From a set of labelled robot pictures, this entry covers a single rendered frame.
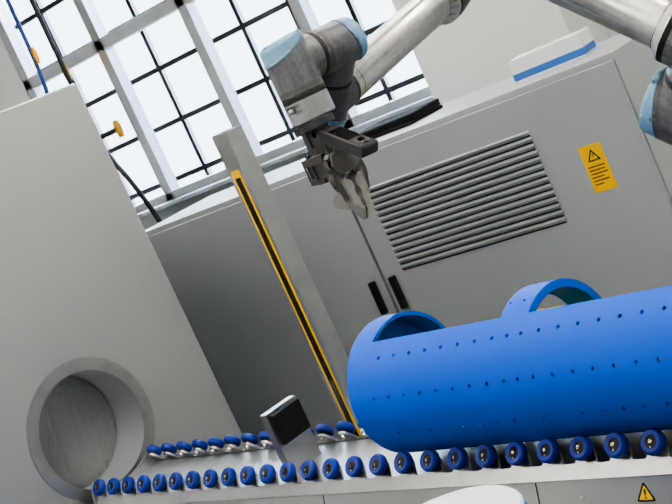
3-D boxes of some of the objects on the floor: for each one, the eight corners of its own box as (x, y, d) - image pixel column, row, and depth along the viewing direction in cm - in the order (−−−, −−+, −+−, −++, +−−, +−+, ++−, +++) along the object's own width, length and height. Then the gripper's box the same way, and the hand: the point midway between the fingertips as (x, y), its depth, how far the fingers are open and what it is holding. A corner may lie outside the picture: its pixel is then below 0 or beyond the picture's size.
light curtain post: (490, 700, 342) (227, 129, 318) (506, 702, 337) (241, 123, 314) (477, 714, 338) (210, 137, 314) (494, 717, 333) (224, 131, 310)
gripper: (314, 119, 247) (359, 216, 249) (283, 134, 241) (330, 234, 243) (342, 107, 240) (388, 207, 243) (311, 122, 234) (359, 225, 237)
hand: (366, 211), depth 241 cm, fingers closed
